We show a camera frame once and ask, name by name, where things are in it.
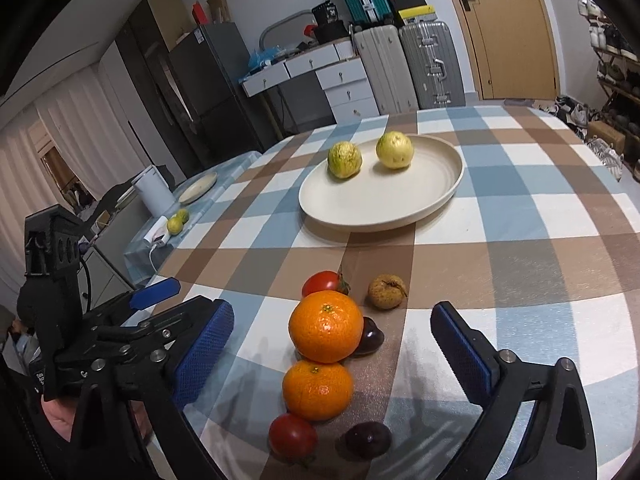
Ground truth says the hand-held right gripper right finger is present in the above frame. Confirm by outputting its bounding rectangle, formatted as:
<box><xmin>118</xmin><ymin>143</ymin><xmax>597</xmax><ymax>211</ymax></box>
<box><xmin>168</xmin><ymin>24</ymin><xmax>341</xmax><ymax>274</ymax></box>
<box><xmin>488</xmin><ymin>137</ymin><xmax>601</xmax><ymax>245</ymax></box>
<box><xmin>431</xmin><ymin>301</ymin><xmax>598</xmax><ymax>480</ymax></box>

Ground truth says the blue plastic bag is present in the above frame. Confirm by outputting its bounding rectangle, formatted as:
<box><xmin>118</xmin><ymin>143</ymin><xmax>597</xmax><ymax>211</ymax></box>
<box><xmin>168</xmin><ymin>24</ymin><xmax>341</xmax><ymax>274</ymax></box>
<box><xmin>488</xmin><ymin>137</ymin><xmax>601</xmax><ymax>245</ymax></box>
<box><xmin>248</xmin><ymin>46</ymin><xmax>286</xmax><ymax>73</ymax></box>

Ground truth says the large cream plate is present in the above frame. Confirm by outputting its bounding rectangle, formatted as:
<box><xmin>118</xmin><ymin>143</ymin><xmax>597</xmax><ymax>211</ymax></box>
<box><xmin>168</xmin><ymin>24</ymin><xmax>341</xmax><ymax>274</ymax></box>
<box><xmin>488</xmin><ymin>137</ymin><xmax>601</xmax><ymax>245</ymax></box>
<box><xmin>298</xmin><ymin>134</ymin><xmax>465</xmax><ymax>233</ymax></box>

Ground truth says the pile of shoes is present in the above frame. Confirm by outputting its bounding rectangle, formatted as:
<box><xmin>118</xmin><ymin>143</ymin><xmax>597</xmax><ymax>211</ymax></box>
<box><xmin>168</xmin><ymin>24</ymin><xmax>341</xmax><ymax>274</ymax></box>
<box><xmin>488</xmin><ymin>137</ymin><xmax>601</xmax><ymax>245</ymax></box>
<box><xmin>537</xmin><ymin>95</ymin><xmax>626</xmax><ymax>181</ymax></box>

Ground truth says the red tomato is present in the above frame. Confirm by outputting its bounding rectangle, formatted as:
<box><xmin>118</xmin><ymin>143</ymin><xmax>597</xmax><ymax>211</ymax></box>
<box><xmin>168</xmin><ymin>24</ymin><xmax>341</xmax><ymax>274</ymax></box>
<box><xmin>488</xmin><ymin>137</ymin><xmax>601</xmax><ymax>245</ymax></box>
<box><xmin>301</xmin><ymin>270</ymin><xmax>351</xmax><ymax>298</ymax></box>
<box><xmin>268</xmin><ymin>413</ymin><xmax>318</xmax><ymax>461</ymax></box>

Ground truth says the brown cardboard box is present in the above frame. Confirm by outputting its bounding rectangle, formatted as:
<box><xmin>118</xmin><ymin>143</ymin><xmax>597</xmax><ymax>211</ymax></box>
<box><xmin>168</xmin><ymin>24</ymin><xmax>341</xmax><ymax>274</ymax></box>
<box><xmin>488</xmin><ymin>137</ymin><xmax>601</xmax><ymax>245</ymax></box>
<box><xmin>586</xmin><ymin>120</ymin><xmax>626</xmax><ymax>153</ymax></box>

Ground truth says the wooden door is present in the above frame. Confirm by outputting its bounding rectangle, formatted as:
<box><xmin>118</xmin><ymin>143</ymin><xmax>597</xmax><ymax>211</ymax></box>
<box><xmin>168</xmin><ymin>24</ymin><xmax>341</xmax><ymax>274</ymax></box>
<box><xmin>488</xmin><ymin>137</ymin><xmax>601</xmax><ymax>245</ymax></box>
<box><xmin>435</xmin><ymin>0</ymin><xmax>561</xmax><ymax>101</ymax></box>

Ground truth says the tan longan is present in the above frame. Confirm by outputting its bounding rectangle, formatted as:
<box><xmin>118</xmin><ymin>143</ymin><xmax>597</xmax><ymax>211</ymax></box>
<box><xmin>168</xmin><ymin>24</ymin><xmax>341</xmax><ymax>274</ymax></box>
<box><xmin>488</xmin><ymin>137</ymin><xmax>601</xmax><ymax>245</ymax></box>
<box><xmin>368</xmin><ymin>274</ymin><xmax>408</xmax><ymax>310</ymax></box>

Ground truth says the person's left hand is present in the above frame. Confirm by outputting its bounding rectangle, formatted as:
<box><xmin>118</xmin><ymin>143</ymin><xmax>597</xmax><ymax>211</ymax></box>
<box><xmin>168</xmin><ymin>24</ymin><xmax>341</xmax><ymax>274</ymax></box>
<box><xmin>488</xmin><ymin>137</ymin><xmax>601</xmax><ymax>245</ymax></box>
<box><xmin>42</xmin><ymin>396</ymin><xmax>76</xmax><ymax>442</ymax></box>

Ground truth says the white cylindrical kettle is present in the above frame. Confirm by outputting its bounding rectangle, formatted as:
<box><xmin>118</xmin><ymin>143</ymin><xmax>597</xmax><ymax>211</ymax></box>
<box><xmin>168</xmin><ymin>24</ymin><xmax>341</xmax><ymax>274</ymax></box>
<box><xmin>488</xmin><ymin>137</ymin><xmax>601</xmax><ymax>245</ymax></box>
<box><xmin>132</xmin><ymin>167</ymin><xmax>174</xmax><ymax>216</ymax></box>

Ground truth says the large orange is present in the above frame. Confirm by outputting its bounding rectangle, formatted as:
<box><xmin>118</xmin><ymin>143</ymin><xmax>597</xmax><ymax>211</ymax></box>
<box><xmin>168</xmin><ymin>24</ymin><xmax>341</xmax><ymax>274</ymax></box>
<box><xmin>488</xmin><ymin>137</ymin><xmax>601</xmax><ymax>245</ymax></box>
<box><xmin>289</xmin><ymin>290</ymin><xmax>364</xmax><ymax>364</ymax></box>

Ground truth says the white curtain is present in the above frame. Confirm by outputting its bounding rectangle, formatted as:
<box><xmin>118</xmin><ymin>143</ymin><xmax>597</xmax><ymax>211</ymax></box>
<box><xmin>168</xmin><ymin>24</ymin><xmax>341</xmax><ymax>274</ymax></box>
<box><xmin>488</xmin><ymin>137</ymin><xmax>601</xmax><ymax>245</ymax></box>
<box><xmin>0</xmin><ymin>40</ymin><xmax>146</xmax><ymax>301</ymax></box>

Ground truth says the large cardboard box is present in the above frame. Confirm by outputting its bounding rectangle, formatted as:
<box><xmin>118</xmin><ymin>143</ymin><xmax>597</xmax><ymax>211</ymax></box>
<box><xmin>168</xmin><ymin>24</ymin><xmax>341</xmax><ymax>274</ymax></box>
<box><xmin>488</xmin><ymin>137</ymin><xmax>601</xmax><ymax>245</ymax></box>
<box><xmin>146</xmin><ymin>0</ymin><xmax>194</xmax><ymax>51</ymax></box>

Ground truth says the small cream plate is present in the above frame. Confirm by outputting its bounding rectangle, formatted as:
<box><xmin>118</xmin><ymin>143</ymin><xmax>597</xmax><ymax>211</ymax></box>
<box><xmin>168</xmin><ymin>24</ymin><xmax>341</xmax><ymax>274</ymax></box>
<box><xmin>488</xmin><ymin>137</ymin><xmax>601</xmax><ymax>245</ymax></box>
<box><xmin>178</xmin><ymin>171</ymin><xmax>219</xmax><ymax>204</ymax></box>

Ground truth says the yellow-green guava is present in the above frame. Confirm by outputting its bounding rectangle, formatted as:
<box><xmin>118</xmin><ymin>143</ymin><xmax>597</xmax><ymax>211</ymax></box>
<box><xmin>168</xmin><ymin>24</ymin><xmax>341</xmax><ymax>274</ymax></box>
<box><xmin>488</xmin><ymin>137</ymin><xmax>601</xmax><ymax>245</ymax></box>
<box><xmin>376</xmin><ymin>131</ymin><xmax>415</xmax><ymax>171</ymax></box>

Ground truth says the black chair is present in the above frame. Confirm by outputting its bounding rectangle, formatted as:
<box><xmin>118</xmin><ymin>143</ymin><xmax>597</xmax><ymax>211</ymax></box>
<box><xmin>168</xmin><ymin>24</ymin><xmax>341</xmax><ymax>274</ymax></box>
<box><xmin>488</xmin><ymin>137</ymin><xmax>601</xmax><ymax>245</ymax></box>
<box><xmin>95</xmin><ymin>182</ymin><xmax>146</xmax><ymax>241</ymax></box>

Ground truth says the beige suitcase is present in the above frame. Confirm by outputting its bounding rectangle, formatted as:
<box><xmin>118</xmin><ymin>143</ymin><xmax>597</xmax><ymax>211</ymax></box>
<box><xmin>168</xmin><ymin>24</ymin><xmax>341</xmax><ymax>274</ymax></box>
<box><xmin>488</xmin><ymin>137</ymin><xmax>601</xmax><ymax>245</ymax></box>
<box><xmin>352</xmin><ymin>25</ymin><xmax>418</xmax><ymax>116</ymax></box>

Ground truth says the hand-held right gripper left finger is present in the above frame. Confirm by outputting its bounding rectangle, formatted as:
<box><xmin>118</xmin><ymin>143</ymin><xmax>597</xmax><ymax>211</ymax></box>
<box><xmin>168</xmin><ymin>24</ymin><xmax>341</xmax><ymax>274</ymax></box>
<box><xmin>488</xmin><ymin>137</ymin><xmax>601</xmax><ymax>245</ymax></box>
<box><xmin>70</xmin><ymin>297</ymin><xmax>235</xmax><ymax>480</ymax></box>

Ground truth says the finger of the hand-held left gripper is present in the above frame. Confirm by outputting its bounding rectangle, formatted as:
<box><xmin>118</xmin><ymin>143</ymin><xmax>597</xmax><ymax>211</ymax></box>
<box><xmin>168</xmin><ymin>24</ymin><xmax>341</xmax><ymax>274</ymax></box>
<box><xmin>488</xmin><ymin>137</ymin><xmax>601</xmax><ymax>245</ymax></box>
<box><xmin>82</xmin><ymin>277</ymin><xmax>181</xmax><ymax>326</ymax></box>
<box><xmin>92</xmin><ymin>305</ymin><xmax>201</xmax><ymax>350</ymax></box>

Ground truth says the white desk with drawers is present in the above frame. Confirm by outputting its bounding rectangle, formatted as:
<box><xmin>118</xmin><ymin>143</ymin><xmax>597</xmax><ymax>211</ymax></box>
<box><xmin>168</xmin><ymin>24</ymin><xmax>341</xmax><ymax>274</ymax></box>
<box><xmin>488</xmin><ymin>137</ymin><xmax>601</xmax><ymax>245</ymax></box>
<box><xmin>242</xmin><ymin>40</ymin><xmax>381</xmax><ymax>126</ymax></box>

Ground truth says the dark purple plum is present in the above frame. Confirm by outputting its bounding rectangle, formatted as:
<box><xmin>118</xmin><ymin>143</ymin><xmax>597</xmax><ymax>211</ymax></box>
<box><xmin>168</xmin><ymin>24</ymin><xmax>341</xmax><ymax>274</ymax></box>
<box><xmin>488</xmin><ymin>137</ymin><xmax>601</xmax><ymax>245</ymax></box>
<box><xmin>345</xmin><ymin>421</ymin><xmax>392</xmax><ymax>460</ymax></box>

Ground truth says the silver suitcase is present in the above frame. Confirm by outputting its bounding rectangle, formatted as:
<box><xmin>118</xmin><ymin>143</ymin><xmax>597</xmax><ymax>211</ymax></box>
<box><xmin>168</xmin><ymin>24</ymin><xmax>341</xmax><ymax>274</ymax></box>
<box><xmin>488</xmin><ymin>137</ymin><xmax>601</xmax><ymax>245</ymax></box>
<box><xmin>398</xmin><ymin>20</ymin><xmax>467</xmax><ymax>109</ymax></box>

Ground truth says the green striped guava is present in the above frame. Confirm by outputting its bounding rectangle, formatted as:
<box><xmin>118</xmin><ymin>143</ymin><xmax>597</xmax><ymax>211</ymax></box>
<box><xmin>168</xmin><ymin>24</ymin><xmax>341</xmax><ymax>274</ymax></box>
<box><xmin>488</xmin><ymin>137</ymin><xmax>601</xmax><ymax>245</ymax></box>
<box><xmin>327</xmin><ymin>141</ymin><xmax>362</xmax><ymax>179</ymax></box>

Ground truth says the white charger with cable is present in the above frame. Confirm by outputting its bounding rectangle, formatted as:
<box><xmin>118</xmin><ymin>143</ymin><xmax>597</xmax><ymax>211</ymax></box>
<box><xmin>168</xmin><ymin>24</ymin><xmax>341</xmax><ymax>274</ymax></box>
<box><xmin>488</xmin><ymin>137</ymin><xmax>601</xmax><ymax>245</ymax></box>
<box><xmin>144</xmin><ymin>216</ymin><xmax>173</xmax><ymax>276</ymax></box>

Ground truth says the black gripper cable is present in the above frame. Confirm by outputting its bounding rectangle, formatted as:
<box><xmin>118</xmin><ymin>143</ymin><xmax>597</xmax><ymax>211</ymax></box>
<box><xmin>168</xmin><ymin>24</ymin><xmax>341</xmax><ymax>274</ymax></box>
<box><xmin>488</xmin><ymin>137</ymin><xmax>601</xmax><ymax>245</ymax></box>
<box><xmin>80</xmin><ymin>255</ymin><xmax>94</xmax><ymax>313</ymax></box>

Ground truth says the yellow box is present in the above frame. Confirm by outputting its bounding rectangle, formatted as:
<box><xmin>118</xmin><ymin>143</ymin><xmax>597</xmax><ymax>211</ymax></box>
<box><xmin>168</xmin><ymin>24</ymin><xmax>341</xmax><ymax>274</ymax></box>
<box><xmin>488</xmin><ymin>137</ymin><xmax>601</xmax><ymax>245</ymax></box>
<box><xmin>395</xmin><ymin>4</ymin><xmax>436</xmax><ymax>23</ymax></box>

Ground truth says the wooden shoe rack with shoes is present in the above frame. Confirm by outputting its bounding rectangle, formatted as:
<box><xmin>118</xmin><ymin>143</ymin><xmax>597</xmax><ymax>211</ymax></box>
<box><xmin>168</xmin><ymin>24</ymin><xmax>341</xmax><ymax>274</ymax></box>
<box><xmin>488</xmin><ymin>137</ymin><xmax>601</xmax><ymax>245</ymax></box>
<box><xmin>577</xmin><ymin>0</ymin><xmax>640</xmax><ymax>181</ymax></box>

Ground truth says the small orange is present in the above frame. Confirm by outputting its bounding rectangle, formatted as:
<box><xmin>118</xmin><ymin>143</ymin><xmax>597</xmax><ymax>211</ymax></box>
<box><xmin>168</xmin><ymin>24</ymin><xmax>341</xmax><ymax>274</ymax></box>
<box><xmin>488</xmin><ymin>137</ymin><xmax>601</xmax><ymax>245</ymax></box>
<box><xmin>282</xmin><ymin>360</ymin><xmax>354</xmax><ymax>422</ymax></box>

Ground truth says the dark wardrobe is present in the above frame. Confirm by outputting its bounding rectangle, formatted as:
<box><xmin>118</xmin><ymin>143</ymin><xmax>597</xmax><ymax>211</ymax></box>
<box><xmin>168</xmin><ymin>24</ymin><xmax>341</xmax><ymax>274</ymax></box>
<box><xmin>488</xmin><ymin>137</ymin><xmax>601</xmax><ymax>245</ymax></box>
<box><xmin>115</xmin><ymin>0</ymin><xmax>201</xmax><ymax>181</ymax></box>

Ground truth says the checked tablecloth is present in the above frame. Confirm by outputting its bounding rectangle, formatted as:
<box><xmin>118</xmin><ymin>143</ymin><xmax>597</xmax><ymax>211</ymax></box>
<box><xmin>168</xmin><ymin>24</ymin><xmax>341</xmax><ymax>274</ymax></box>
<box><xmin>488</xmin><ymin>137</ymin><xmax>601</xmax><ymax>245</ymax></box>
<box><xmin>125</xmin><ymin>97</ymin><xmax>633</xmax><ymax>480</ymax></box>

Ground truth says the dark grey fridge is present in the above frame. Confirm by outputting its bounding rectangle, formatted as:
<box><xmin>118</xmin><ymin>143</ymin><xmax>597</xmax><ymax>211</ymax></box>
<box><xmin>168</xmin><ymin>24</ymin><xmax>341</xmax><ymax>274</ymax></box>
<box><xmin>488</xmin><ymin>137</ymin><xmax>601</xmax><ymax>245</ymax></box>
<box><xmin>167</xmin><ymin>22</ymin><xmax>281</xmax><ymax>171</ymax></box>

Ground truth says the grey arched mirror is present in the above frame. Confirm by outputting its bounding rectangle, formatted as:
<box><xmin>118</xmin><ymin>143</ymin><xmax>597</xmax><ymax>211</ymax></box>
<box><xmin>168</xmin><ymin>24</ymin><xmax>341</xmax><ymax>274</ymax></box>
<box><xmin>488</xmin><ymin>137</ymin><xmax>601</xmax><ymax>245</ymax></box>
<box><xmin>260</xmin><ymin>10</ymin><xmax>321</xmax><ymax>56</ymax></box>

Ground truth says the black bag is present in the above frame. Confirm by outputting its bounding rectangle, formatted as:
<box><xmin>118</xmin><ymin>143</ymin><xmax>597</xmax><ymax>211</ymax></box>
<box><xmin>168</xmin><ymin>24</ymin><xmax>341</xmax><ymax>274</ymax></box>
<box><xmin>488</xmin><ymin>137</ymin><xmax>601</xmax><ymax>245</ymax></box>
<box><xmin>312</xmin><ymin>2</ymin><xmax>351</xmax><ymax>43</ymax></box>

